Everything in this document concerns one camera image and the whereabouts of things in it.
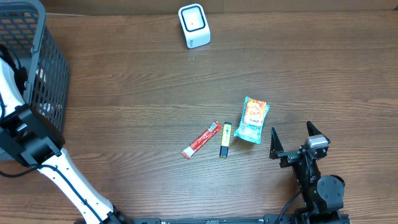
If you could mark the red snack stick packet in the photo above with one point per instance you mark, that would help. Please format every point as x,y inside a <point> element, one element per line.
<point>189,151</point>

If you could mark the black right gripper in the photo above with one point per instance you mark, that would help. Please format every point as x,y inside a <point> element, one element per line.
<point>288,157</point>

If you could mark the grey plastic mesh basket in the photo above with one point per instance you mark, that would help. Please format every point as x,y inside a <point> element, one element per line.
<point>34,85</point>

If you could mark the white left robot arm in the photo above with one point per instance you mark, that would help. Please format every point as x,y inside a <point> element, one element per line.
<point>71,186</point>

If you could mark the teal wet wipes packet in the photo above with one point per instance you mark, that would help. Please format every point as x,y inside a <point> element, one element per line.
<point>252,120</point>

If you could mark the yellow highlighter pen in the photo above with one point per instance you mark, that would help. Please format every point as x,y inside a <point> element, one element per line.
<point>225,140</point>

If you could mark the white barcode scanner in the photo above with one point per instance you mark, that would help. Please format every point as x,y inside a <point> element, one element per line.
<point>194,25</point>

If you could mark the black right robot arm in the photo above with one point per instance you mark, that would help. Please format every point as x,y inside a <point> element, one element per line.
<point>320,198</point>

